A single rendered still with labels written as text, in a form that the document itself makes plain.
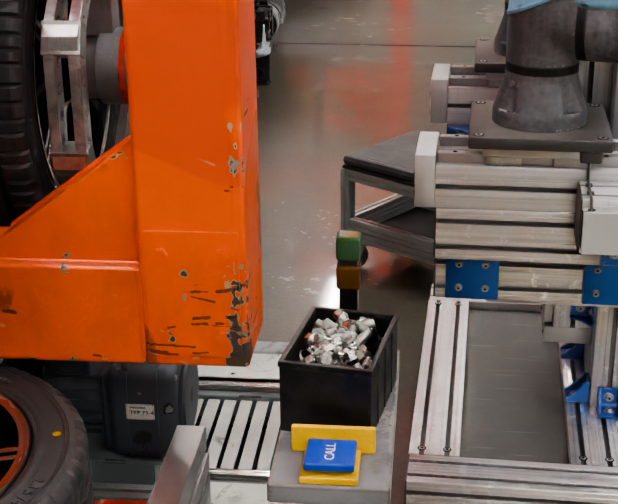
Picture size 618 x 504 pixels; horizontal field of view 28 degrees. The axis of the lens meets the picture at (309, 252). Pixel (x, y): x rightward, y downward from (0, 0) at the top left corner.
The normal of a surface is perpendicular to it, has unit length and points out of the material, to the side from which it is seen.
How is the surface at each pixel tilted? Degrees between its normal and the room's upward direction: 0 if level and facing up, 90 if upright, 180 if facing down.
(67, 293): 90
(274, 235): 0
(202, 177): 90
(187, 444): 0
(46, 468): 0
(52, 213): 90
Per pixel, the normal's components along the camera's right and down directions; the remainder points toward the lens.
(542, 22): -0.36, 0.33
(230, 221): -0.10, 0.37
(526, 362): -0.01, -0.93
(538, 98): -0.24, 0.07
